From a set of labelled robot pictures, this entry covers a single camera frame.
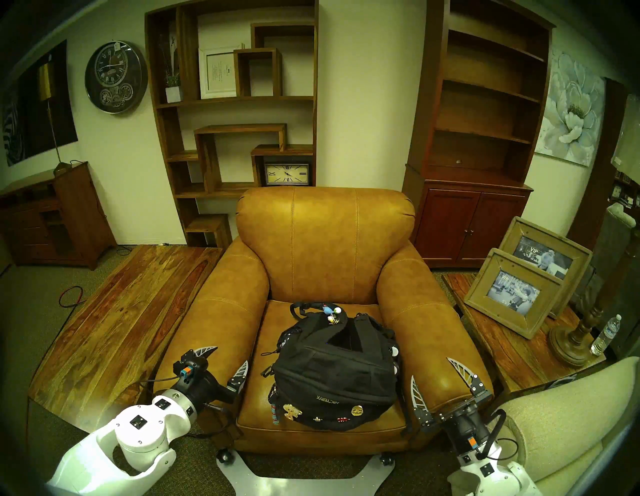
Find gold shade brass lamp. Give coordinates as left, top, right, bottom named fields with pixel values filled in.
left=38, top=61, right=73, bottom=177

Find clear plastic water bottle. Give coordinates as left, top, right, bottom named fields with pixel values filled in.
left=590, top=314, right=623, bottom=357

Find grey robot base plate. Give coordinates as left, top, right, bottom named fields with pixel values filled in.
left=216, top=450, right=397, bottom=496

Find rectangular mantel clock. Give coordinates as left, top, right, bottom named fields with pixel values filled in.
left=263, top=162, right=311, bottom=187

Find round black wall clock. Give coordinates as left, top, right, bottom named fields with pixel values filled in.
left=84, top=40, right=149, bottom=115

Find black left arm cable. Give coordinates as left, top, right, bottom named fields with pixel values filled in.
left=139, top=377, right=236, bottom=441

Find reddish wooden sideboard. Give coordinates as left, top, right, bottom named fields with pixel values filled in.
left=0, top=161, right=117, bottom=271

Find large weathered wood picture frame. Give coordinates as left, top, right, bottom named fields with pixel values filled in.
left=498, top=216, right=594, bottom=321

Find white flower canvas painting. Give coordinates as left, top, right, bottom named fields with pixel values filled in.
left=534, top=46, right=607, bottom=168

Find small weathered wood picture frame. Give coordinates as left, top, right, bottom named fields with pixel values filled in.
left=463, top=248, right=565, bottom=340

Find striped wooden coffee table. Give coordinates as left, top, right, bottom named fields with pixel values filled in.
left=27, top=244, right=224, bottom=435

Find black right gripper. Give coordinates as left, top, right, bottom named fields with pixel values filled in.
left=409, top=357, right=495, bottom=455

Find white framed certificate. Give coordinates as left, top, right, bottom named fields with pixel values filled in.
left=198, top=44, right=246, bottom=100

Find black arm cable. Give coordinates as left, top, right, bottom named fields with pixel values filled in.
left=477, top=407, right=519, bottom=462
left=139, top=377, right=236, bottom=441

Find dark zebra wall painting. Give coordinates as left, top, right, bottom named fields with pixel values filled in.
left=1, top=40, right=79, bottom=168

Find geometric open wooden shelf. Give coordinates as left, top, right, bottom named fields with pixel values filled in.
left=144, top=0, right=320, bottom=249

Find red floor cable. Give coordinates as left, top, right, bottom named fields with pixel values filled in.
left=58, top=285, right=88, bottom=310

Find tan leather armchair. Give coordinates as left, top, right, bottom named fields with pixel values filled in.
left=152, top=186, right=496, bottom=456

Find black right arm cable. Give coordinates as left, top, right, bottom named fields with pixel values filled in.
left=477, top=407, right=519, bottom=462

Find rustic wooden side table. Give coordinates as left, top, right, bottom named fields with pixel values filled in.
left=441, top=271, right=608, bottom=396

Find small potted plant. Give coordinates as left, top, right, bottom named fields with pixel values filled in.
left=159, top=35, right=184, bottom=104

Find black backpack with pins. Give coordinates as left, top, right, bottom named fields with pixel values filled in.
left=261, top=300, right=407, bottom=432

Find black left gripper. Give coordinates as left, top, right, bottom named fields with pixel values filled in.
left=173, top=346, right=249, bottom=412

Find cherry wood bookcase hutch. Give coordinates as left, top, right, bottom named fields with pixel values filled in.
left=401, top=0, right=557, bottom=269

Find beige fabric armchair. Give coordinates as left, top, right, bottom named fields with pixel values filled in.
left=492, top=356, right=640, bottom=496

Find wooden lamp base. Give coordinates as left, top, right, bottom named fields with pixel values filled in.
left=548, top=235, right=640, bottom=369

